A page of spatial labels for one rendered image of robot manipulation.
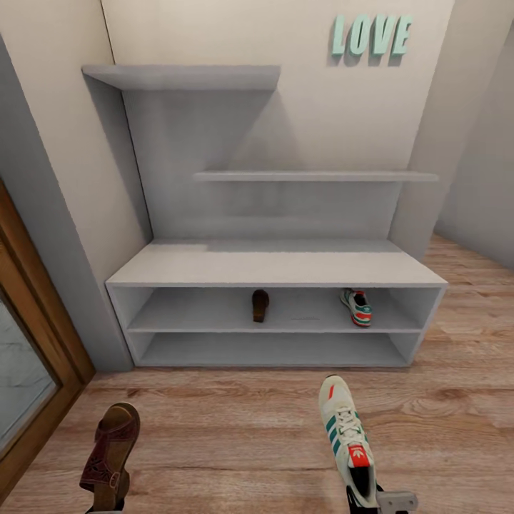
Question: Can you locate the gym shoe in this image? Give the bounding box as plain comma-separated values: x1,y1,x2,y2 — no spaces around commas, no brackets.
340,287,372,327
319,375,379,508

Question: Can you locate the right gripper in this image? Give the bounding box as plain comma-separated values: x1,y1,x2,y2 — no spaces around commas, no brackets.
346,486,408,514

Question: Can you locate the sandal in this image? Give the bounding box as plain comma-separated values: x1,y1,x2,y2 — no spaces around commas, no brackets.
79,402,141,512
252,289,269,323

